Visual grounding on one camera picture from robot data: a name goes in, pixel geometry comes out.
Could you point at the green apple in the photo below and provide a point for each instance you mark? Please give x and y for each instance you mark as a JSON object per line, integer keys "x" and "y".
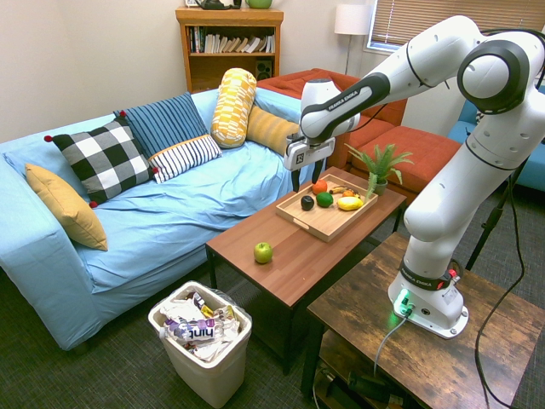
{"x": 263, "y": 253}

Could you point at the light wooden tray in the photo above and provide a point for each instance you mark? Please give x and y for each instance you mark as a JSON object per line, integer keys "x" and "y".
{"x": 328, "y": 222}

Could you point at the black power strip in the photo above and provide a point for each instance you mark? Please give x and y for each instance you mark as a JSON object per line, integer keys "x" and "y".
{"x": 370, "y": 380}

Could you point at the white floor lamp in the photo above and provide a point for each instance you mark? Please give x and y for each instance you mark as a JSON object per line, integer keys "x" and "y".
{"x": 352, "y": 19}

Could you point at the black camera stand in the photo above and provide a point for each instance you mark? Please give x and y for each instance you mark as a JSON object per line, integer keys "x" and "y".
{"x": 489, "y": 226}

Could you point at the plain mustard pillow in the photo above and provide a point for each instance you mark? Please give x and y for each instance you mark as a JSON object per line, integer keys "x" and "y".
{"x": 64, "y": 204}

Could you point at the white spined book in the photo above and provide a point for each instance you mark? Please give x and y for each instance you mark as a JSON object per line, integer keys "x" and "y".
{"x": 210, "y": 43}

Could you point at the mustard striped pillow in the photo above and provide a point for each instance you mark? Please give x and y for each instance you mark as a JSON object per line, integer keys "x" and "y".
{"x": 268, "y": 128}

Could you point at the orange sofa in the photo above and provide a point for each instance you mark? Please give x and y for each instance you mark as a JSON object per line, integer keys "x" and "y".
{"x": 409, "y": 145}

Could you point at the white trash bin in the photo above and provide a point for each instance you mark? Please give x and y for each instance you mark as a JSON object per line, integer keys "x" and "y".
{"x": 217, "y": 375}

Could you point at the yellow lemon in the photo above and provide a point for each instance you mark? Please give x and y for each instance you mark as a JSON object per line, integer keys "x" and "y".
{"x": 350, "y": 203}

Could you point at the blue striped pillow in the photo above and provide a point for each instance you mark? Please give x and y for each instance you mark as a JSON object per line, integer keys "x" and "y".
{"x": 166, "y": 119}

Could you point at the green round pot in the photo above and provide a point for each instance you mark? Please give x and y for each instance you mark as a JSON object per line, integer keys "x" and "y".
{"x": 259, "y": 3}

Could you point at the orange fruit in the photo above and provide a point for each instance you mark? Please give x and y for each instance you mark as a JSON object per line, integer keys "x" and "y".
{"x": 319, "y": 187}

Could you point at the rustic dark wooden table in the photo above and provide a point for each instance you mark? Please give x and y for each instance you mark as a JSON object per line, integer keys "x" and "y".
{"x": 426, "y": 362}

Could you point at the dark spined book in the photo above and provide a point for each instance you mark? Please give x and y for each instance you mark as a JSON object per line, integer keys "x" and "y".
{"x": 201, "y": 39}

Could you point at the crumpled white paper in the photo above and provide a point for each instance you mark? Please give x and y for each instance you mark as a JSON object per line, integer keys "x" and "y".
{"x": 181, "y": 307}

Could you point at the wooden bookshelf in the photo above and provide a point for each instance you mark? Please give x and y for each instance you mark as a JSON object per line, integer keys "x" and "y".
{"x": 230, "y": 68}

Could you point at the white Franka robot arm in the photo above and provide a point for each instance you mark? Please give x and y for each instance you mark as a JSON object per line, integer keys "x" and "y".
{"x": 443, "y": 200}

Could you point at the small black speaker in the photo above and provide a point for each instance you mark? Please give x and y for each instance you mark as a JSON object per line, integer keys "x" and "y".
{"x": 264, "y": 69}

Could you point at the small tangerine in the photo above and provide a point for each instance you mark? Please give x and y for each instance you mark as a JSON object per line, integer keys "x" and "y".
{"x": 348, "y": 193}

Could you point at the brown spotted banana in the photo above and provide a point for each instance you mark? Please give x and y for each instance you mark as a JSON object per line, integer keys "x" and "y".
{"x": 338, "y": 189}

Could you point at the small potted green plant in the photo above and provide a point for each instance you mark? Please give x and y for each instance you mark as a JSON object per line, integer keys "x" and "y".
{"x": 380, "y": 170}

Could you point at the yellow patterned bolster pillow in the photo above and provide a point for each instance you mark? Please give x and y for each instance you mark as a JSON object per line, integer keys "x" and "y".
{"x": 232, "y": 106}

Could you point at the bumpy green lime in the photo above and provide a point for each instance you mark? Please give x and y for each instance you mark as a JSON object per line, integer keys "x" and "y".
{"x": 324, "y": 199}

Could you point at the light blue sofa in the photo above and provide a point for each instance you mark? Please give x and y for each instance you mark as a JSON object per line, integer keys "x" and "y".
{"x": 170, "y": 213}

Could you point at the black plum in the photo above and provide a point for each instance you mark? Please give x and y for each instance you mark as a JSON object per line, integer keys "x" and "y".
{"x": 307, "y": 203}

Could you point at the reddish wooden coffee table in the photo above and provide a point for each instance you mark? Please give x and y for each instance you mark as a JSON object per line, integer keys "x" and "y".
{"x": 298, "y": 264}

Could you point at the white navy striped pillow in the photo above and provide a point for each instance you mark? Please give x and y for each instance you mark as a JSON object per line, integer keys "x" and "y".
{"x": 187, "y": 155}

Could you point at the blue armchair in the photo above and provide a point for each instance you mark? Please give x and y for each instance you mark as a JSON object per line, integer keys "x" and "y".
{"x": 532, "y": 170}

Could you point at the wooden window blinds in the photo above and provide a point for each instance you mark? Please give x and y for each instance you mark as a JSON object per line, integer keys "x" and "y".
{"x": 426, "y": 17}

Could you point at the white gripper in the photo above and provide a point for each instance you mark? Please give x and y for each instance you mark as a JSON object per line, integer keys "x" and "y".
{"x": 304, "y": 154}

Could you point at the black white checked pillow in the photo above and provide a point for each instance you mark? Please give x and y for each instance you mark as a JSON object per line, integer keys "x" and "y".
{"x": 102, "y": 157}

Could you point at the hint labelled plastic bottle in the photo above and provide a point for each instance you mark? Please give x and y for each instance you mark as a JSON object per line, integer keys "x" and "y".
{"x": 200, "y": 330}

